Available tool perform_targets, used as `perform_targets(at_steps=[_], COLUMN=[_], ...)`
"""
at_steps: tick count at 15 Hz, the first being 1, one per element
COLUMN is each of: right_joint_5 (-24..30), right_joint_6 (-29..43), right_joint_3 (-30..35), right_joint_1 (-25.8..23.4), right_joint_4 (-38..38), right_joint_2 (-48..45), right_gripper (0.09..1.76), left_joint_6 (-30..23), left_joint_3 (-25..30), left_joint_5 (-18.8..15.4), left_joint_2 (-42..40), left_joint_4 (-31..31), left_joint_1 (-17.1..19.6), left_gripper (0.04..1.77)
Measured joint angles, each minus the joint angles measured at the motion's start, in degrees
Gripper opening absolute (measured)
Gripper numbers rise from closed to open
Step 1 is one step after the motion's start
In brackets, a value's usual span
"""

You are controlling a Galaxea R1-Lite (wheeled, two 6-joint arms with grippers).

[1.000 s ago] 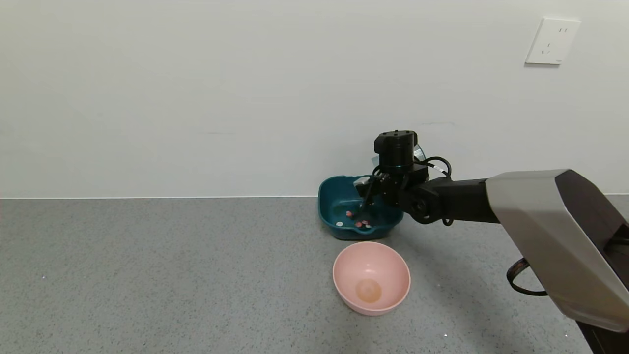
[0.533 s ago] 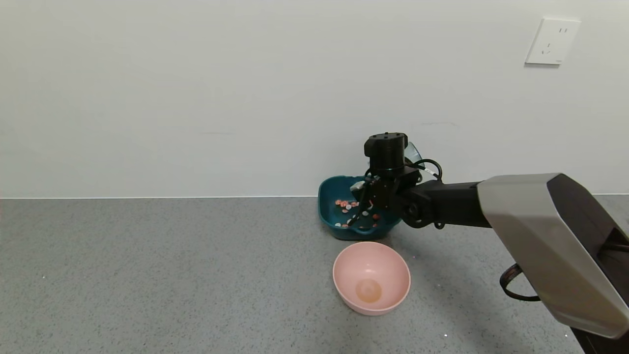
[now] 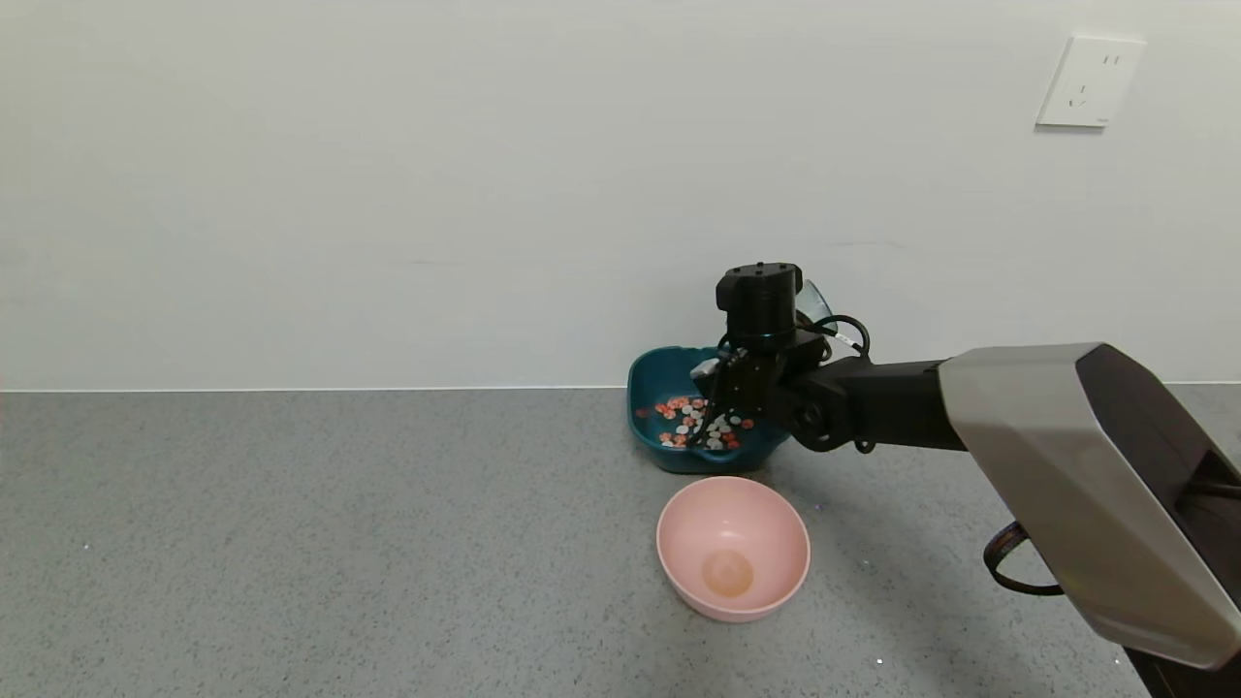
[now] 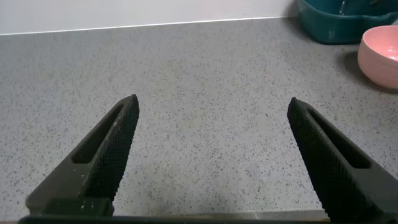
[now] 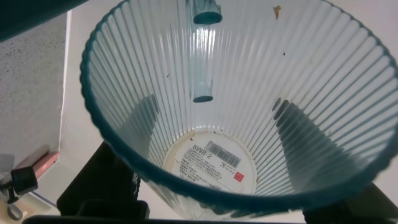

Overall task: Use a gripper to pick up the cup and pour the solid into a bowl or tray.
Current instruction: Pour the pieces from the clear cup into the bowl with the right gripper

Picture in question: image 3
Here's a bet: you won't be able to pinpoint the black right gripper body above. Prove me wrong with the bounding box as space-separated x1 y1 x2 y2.
691 354 779 416

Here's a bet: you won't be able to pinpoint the red and white candy pieces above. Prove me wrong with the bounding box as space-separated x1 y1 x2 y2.
635 395 757 452

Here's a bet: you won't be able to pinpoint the translucent blue ribbed cup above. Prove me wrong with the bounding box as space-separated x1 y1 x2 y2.
795 279 835 329

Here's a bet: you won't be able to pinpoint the pink round bowl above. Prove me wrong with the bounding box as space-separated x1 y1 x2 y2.
655 476 811 622

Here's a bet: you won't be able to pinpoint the dark teal square basin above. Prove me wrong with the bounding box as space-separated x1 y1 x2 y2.
627 346 798 475

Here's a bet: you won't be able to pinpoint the black camera cable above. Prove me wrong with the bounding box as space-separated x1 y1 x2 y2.
795 313 874 363

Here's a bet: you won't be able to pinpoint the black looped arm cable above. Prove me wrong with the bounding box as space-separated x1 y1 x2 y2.
983 521 1067 596

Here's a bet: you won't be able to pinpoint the white wall socket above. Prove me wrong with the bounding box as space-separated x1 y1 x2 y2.
1035 36 1147 129

